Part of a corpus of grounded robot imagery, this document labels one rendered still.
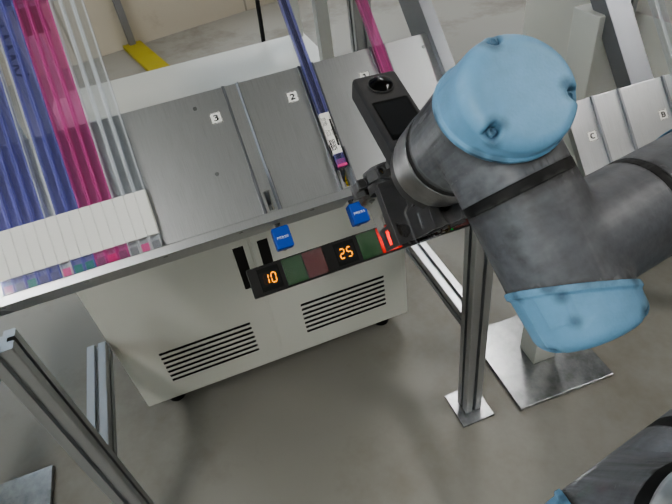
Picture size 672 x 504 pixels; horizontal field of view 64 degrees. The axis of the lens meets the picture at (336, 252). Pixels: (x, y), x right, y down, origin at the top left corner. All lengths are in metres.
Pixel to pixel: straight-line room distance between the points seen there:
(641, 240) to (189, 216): 0.54
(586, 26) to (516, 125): 0.65
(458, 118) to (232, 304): 0.97
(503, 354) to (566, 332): 1.10
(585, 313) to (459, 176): 0.11
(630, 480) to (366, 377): 1.04
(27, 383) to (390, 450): 0.77
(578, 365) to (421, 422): 0.41
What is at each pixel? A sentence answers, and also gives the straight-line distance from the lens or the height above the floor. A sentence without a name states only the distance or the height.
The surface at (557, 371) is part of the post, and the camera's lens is 1.44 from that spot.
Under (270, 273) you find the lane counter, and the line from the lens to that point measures 0.73.
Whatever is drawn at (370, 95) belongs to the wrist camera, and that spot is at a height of 0.92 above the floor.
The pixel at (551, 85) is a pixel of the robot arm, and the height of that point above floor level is 1.00.
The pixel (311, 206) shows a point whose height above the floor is 0.73.
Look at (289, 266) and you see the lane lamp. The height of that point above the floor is 0.66.
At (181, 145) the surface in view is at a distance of 0.76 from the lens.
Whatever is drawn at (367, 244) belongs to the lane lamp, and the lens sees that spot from 0.75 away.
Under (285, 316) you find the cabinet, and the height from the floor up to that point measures 0.21.
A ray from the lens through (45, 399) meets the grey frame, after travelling 0.91.
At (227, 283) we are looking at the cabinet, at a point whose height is 0.36.
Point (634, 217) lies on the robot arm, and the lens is 0.37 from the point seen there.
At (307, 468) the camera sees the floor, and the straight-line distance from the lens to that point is 1.30.
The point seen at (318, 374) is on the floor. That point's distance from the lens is 1.43.
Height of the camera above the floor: 1.15
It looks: 41 degrees down
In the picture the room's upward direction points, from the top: 10 degrees counter-clockwise
